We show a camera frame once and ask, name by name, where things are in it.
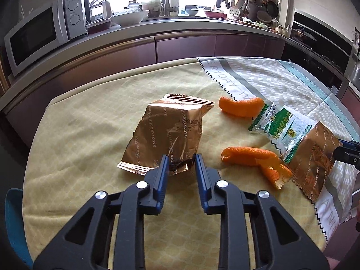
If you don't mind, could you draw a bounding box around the green white snack wrapper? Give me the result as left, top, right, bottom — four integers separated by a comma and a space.
248, 102, 318, 164

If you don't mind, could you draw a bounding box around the black frying pan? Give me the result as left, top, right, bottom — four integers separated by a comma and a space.
266, 0, 280, 18

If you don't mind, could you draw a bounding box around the blue trash bin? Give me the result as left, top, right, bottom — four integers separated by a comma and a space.
5, 188, 34, 269

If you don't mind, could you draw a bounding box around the red basin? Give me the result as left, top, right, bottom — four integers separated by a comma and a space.
204, 10, 228, 20

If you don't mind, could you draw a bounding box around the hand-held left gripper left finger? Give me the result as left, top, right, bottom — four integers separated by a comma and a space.
33, 154, 170, 270

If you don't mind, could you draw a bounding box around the orange peel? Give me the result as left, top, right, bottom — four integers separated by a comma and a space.
219, 96, 265, 118
220, 146, 293, 189

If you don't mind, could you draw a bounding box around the kitchen counter cabinet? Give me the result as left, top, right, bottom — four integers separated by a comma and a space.
0, 17, 287, 135

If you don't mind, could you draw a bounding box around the black built-in oven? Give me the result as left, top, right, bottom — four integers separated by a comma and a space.
281, 10, 355, 90

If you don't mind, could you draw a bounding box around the yellow checked tablecloth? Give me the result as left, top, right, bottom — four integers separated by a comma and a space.
22, 58, 329, 270

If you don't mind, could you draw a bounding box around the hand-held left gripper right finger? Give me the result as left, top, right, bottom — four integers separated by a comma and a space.
195, 153, 329, 270

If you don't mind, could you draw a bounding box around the dark red food container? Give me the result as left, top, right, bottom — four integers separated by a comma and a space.
86, 19, 112, 34

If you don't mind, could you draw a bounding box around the white microwave oven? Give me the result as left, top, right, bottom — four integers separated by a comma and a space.
3, 0, 87, 77

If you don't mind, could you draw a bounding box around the large white bowl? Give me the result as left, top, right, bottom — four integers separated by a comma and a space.
110, 10, 150, 25

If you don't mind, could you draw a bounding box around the white teal patterned cloth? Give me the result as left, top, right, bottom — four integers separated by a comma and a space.
197, 56, 360, 242

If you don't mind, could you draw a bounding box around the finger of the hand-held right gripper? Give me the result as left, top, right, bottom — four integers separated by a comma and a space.
337, 138, 360, 151
333, 146, 360, 171

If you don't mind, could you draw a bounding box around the golden foil snack wrapper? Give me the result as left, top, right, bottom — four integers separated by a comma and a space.
117, 93, 216, 176
283, 121, 342, 203

